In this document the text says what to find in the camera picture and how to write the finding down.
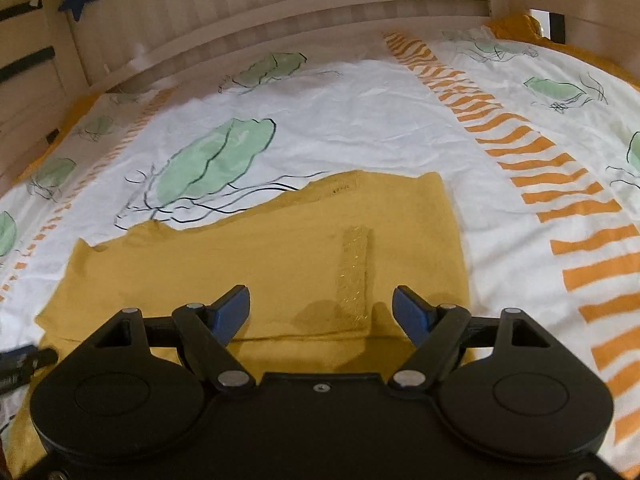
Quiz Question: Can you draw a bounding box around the mustard yellow knit sweater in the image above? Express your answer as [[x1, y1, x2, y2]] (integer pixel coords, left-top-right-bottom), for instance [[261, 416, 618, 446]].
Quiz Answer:
[[6, 169, 476, 478]]

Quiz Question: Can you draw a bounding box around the white leaf-print duvet cover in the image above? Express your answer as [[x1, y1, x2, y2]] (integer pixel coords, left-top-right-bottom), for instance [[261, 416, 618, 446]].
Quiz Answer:
[[1, 29, 639, 478]]

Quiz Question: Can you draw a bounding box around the orange fitted bed sheet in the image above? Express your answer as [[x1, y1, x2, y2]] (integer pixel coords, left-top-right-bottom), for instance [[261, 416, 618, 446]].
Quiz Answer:
[[485, 13, 639, 90]]

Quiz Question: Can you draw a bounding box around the light wooden bed frame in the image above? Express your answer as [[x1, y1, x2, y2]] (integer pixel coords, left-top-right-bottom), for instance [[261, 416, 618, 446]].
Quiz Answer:
[[1, 0, 639, 188]]

